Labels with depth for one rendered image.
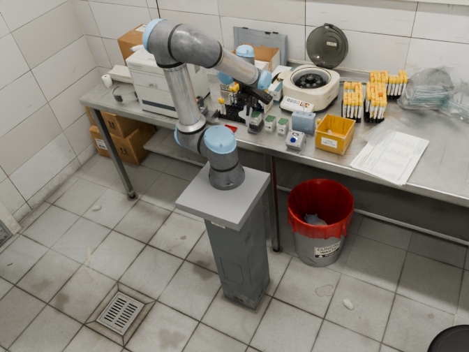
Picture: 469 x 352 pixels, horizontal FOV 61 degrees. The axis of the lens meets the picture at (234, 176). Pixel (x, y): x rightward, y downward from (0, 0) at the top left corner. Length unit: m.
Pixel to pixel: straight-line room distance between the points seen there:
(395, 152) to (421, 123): 0.26
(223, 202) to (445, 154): 0.95
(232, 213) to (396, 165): 0.70
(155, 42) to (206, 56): 0.17
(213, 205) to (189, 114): 0.36
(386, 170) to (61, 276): 2.04
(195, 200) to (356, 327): 1.15
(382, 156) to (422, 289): 0.95
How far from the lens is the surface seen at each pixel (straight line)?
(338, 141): 1.75
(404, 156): 1.81
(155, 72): 2.00
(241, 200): 1.56
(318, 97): 1.97
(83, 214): 3.08
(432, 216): 2.45
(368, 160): 1.76
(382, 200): 2.46
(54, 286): 2.79
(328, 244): 2.24
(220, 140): 1.49
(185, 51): 1.29
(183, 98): 1.47
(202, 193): 1.62
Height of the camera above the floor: 2.08
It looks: 44 degrees down
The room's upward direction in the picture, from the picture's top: 9 degrees counter-clockwise
